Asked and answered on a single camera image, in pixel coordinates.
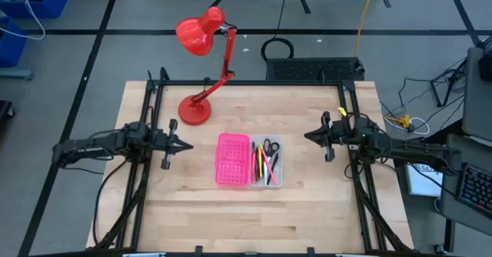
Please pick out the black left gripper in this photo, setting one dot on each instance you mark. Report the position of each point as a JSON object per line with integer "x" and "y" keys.
{"x": 167, "y": 144}

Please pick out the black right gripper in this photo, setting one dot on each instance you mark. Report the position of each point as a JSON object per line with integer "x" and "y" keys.
{"x": 341, "y": 133}

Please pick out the black Pilot G-2 pen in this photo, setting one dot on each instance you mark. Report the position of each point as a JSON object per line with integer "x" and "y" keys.
{"x": 276, "y": 159}

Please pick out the clear plastic supply box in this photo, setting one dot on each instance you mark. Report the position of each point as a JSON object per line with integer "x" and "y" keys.
{"x": 280, "y": 172}

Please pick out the pink plastic box lid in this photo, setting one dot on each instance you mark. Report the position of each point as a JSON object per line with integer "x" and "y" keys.
{"x": 232, "y": 161}

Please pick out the pink pencil with yellow eraser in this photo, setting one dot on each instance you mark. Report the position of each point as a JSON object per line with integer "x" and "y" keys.
{"x": 272, "y": 175}

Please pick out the yellow highlighter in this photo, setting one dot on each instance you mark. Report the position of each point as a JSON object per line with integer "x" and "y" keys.
{"x": 260, "y": 161}

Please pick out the blue-capped dark pen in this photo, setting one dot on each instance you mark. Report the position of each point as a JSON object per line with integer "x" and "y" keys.
{"x": 253, "y": 147}

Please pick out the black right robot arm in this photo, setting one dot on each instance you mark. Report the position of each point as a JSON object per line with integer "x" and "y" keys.
{"x": 415, "y": 151}

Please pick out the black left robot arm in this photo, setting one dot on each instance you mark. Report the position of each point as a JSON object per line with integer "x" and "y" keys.
{"x": 96, "y": 143}

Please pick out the yellow tag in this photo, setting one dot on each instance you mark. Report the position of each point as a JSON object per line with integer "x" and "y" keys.
{"x": 342, "y": 111}

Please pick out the red desk lamp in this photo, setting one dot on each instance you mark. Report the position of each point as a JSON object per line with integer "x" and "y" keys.
{"x": 196, "y": 111}

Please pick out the black perforated computer case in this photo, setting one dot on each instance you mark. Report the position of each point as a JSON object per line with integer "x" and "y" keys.
{"x": 315, "y": 69}

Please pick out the silver clamp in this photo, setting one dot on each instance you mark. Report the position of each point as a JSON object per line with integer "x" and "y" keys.
{"x": 351, "y": 255}
{"x": 144, "y": 255}

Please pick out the white booklet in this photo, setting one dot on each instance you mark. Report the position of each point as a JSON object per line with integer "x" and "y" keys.
{"x": 423, "y": 185}

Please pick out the black floor stand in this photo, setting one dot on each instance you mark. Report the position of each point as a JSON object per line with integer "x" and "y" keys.
{"x": 436, "y": 91}

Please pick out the grey desk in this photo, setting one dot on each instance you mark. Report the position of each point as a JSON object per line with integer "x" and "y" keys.
{"x": 478, "y": 107}
{"x": 449, "y": 199}

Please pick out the black backlit keyboard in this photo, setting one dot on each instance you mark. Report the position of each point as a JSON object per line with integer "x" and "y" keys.
{"x": 476, "y": 187}

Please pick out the black cart foot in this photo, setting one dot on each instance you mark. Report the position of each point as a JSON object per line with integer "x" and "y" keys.
{"x": 5, "y": 112}

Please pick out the grey metal base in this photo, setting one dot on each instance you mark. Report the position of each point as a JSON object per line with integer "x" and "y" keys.
{"x": 15, "y": 74}

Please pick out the black device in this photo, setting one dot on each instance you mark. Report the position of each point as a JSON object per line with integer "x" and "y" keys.
{"x": 486, "y": 64}

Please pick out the black metal table frame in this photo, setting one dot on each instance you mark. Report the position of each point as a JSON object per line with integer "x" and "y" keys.
{"x": 250, "y": 83}

